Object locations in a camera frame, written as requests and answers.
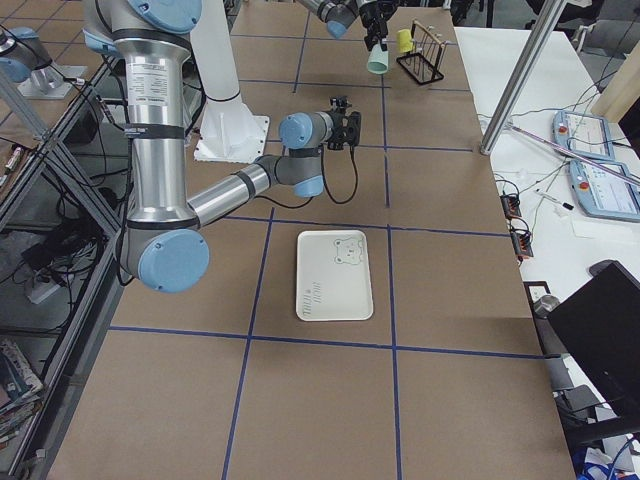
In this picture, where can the yellow cup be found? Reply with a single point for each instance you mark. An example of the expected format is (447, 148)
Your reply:
(404, 41)

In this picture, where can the grey metal knob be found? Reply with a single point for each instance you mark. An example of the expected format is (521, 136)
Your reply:
(544, 305)

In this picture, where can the pink metal rod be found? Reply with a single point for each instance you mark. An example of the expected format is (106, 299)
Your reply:
(627, 178)

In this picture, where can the orange connector block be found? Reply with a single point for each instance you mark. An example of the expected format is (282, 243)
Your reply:
(511, 205)
(522, 243)

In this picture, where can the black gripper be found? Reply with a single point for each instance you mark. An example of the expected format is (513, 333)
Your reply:
(338, 129)
(370, 15)

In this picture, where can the pale green cup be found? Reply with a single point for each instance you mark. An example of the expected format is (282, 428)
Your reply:
(378, 60)

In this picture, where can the black marker pen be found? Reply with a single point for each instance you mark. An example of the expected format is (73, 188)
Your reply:
(546, 196)

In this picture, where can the white bear print tray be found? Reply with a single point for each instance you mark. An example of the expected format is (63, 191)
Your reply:
(333, 279)

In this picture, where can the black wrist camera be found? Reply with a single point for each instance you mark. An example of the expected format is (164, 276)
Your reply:
(340, 104)

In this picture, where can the lower orange connector block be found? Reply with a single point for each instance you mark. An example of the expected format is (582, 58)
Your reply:
(522, 243)

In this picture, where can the teach pendant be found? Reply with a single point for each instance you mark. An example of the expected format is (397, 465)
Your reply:
(585, 134)
(602, 195)

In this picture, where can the aluminium frame post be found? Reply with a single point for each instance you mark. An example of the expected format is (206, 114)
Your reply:
(548, 18)

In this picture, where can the stack of magazines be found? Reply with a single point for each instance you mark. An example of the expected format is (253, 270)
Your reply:
(20, 390)

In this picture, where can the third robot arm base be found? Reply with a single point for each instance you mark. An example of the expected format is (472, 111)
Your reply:
(27, 63)

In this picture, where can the black wire cup rack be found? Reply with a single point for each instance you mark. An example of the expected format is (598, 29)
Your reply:
(423, 63)

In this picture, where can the lower teach pendant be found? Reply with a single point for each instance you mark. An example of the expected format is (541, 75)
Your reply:
(602, 195)

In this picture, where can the upper orange connector block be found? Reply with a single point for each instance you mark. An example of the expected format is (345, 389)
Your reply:
(511, 205)

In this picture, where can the upper teach pendant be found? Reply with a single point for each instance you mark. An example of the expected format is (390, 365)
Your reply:
(585, 134)

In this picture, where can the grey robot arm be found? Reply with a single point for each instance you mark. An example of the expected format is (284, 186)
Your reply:
(160, 241)
(338, 16)

